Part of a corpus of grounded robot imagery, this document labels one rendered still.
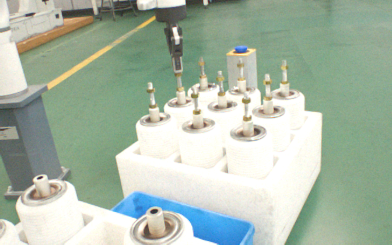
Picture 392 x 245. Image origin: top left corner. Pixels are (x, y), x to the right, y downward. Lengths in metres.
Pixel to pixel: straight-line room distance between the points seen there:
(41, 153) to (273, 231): 0.69
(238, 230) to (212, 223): 0.06
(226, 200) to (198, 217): 0.07
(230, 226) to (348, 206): 0.35
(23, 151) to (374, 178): 0.96
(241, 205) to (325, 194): 0.33
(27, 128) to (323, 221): 0.80
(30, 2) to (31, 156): 3.38
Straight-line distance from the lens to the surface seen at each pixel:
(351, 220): 0.96
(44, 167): 1.16
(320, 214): 0.96
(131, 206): 0.87
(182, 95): 0.95
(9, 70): 1.10
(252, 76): 1.18
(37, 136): 1.13
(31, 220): 0.67
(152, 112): 0.86
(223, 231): 0.78
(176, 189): 0.84
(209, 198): 0.80
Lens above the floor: 0.58
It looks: 22 degrees down
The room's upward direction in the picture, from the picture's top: 6 degrees counter-clockwise
